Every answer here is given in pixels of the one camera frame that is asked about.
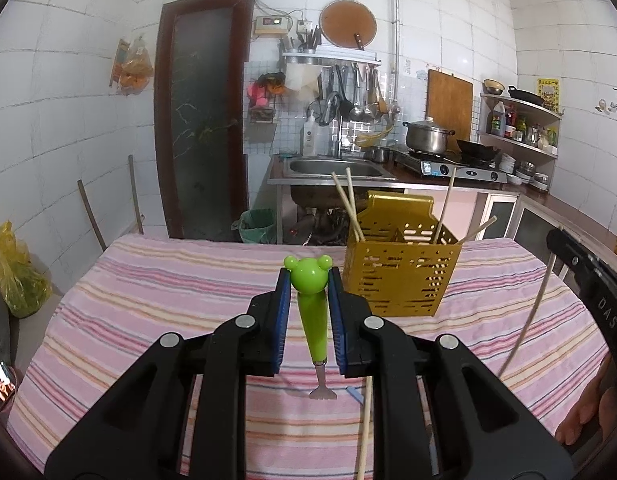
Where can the grey wall pipe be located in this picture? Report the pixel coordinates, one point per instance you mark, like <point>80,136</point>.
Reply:
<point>396,35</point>

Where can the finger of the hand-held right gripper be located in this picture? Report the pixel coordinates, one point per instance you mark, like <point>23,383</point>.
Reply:
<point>576,265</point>

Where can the metal bowl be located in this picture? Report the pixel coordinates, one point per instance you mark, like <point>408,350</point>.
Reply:
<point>493,87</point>

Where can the white corner shelf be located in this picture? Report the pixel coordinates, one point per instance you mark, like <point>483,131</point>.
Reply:
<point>526,105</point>

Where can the wall sticker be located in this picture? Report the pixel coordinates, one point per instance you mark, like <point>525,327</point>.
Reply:
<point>608,104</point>

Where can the yellow plastic bag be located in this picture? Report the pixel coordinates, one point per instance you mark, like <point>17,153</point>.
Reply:
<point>16,275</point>

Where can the brown frosted glass door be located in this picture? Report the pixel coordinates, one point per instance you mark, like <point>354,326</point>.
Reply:
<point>203,110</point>

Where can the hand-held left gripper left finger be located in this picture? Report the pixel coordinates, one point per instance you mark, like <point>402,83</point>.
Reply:
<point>283,320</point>

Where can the wooden chopstick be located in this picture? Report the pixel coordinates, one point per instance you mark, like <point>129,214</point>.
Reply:
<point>447,205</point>
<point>344,205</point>
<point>533,310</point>
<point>366,425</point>
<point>481,230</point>
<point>350,195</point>

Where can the pink striped tablecloth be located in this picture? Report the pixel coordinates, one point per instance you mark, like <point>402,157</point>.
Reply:
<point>163,285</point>

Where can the steel sink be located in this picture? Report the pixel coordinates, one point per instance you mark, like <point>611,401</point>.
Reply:
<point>333,167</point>

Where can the round wooden cutting board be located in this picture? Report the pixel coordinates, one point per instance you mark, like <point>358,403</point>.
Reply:
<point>346,22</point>

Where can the kitchen counter cabinet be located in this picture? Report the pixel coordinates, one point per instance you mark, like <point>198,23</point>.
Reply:
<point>533,225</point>

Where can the yellow perforated utensil holder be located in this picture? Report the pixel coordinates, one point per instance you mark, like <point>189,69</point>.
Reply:
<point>398,280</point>

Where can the chrome faucet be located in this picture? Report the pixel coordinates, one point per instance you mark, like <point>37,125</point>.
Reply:
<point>334,110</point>

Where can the person's right hand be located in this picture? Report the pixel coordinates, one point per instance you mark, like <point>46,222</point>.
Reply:
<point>583,410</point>

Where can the green trash bin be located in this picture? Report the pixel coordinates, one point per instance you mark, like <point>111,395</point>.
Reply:
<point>258,225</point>

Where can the stack of white bowls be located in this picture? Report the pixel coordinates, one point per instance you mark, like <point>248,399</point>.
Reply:
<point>507,165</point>

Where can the metal wall rack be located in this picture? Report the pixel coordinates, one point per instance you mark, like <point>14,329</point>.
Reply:
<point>333,56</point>

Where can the gas stove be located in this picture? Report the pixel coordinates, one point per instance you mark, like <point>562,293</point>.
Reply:
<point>463,172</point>

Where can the white soap bottle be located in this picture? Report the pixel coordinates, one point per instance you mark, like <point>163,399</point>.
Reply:
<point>311,135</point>

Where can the black pan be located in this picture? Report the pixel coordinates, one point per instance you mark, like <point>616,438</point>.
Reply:
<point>526,96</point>

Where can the pink hanging scrubber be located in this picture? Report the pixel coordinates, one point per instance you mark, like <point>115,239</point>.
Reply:
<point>258,94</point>

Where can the large oil bottle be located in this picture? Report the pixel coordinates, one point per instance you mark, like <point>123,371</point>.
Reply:
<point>498,120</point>

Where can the black wok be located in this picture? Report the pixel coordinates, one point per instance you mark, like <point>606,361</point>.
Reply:
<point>478,150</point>

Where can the leaning wooden stick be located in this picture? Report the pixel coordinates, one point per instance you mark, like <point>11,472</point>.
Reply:
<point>135,195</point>
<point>91,215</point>

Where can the beige wall control box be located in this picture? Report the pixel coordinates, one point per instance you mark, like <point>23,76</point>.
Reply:
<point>271,25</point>

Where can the yellow wall poster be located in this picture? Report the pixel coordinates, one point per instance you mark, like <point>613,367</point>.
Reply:
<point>548,95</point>

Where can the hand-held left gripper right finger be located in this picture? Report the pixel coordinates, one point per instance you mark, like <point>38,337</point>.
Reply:
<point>336,320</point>

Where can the light blue spatula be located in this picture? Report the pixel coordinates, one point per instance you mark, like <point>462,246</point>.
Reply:
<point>356,395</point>

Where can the steel cooking pot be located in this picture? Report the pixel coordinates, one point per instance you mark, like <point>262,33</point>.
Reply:
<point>427,137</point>

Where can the hanging steel ladle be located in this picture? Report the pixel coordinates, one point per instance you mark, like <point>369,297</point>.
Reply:
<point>356,110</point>

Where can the hanging bag of oranges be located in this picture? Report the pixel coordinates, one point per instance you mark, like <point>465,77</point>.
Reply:
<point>136,65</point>

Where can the smartphone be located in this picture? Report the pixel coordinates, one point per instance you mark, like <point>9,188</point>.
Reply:
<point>2,381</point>

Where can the white hanging cloth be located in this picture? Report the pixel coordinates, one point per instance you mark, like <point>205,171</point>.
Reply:
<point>302,80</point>

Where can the small steel pot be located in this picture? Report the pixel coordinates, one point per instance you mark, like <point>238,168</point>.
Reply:
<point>377,155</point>

